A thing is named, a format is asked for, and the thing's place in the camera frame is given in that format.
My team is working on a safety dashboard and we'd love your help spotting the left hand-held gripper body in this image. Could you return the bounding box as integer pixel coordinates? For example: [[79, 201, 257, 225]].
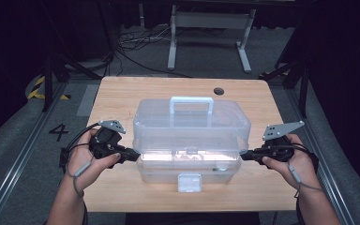
[[88, 120, 129, 165]]

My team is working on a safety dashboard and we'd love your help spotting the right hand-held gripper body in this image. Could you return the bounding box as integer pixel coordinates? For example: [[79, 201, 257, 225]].
[[256, 120, 306, 163]]

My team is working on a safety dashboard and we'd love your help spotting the clear plastic storage box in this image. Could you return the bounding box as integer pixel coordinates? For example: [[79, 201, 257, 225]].
[[132, 96, 252, 193]]

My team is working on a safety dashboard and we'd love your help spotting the person's right hand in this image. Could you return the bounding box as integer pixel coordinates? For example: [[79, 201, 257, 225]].
[[262, 133, 320, 190]]

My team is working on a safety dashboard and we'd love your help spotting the person's left hand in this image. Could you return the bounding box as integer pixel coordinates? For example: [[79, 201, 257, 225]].
[[64, 127, 122, 192]]

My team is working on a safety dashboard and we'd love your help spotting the black floor tape marking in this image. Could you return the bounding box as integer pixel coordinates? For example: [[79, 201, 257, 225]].
[[49, 123, 70, 143]]

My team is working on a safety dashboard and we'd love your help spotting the black metal stand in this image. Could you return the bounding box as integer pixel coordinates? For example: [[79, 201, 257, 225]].
[[258, 59, 311, 119], [40, 51, 103, 113]]

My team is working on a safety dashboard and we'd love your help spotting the yellow black hazard tape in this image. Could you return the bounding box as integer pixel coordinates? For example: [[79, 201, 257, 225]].
[[27, 76, 72, 101]]

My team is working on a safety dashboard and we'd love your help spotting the right gripper grey lanyard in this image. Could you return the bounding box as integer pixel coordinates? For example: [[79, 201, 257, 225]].
[[287, 163, 325, 199]]

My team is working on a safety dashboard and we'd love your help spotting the gripper grey lanyard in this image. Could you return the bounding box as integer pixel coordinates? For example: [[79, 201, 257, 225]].
[[65, 157, 96, 199], [287, 163, 325, 199]]

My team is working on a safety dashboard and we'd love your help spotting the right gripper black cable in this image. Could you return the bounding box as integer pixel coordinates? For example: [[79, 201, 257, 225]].
[[275, 142, 321, 225]]

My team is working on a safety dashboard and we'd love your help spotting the left gripper grey lanyard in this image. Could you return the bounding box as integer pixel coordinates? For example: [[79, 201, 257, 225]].
[[65, 157, 96, 199]]

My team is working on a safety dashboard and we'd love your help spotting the tangle of black floor cables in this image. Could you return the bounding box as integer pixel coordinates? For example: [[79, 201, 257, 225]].
[[115, 25, 192, 79]]

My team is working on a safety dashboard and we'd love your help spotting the white metal desk frame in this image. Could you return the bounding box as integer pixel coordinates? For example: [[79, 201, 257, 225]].
[[167, 4, 258, 74]]

